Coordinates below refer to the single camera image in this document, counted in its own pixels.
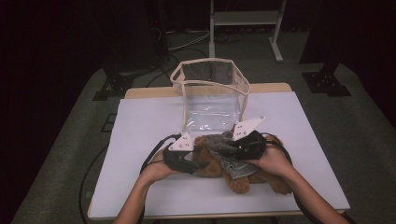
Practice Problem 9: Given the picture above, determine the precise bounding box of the left hand-held gripper cable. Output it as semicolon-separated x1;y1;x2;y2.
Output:
78;133;183;224

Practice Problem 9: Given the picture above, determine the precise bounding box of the brown teddy bear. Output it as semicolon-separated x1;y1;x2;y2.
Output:
191;133;293;196

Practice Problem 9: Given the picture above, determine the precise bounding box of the white metal stand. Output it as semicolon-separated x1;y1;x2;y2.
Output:
208;0;288;63

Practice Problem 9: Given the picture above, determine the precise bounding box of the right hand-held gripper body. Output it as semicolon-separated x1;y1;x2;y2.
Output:
232;116;268;161

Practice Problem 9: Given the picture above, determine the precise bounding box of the person's left hand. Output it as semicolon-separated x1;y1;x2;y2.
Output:
138;151;180;185

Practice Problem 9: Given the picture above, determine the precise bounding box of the hand-held gripper cable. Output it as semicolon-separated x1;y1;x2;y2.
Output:
261;132;316;224
78;133;183;224

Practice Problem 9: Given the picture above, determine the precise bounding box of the grey fuzzy doll sweater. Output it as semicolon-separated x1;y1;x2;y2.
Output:
204;131;261;181

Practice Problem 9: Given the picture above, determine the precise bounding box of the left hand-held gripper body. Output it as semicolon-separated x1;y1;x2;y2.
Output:
162;132;201;175

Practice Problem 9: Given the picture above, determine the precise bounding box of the white floor cable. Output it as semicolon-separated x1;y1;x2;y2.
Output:
167;29;211;52

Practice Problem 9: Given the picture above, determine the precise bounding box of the clear plastic bag beige trim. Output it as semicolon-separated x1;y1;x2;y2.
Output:
169;57;251;133

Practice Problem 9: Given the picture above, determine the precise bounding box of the black metal stand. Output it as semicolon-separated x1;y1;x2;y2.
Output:
92;55;157;102
300;31;352;98

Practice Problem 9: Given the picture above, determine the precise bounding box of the person's right hand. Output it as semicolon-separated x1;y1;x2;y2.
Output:
245;146;295;178

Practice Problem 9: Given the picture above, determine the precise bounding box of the dark floor hatch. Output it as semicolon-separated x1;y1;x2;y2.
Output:
101;113;117;133

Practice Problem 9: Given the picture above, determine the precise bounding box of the white table sheet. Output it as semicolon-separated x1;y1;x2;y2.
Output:
88;91;350;218

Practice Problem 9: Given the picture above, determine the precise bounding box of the right hand-held gripper cable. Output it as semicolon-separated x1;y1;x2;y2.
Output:
261;132;316;224

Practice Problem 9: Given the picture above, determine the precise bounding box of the wooden table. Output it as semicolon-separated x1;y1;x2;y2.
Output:
87;82;351;220

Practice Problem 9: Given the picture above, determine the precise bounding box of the black floor cable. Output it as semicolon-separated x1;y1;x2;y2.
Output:
146;46;216;89

